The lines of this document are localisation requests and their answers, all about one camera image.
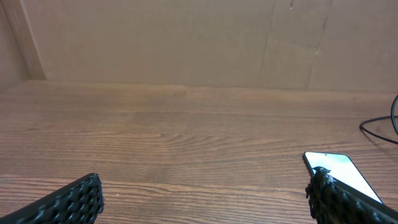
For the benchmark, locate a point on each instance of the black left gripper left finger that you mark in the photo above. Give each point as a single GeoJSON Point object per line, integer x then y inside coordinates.
{"type": "Point", "coordinates": [78, 202]}

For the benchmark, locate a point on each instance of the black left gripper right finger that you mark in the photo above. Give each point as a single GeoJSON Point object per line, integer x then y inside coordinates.
{"type": "Point", "coordinates": [332, 201]}

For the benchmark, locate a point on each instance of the Samsung Galaxy smartphone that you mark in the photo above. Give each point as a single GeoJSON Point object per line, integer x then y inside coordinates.
{"type": "Point", "coordinates": [342, 168]}

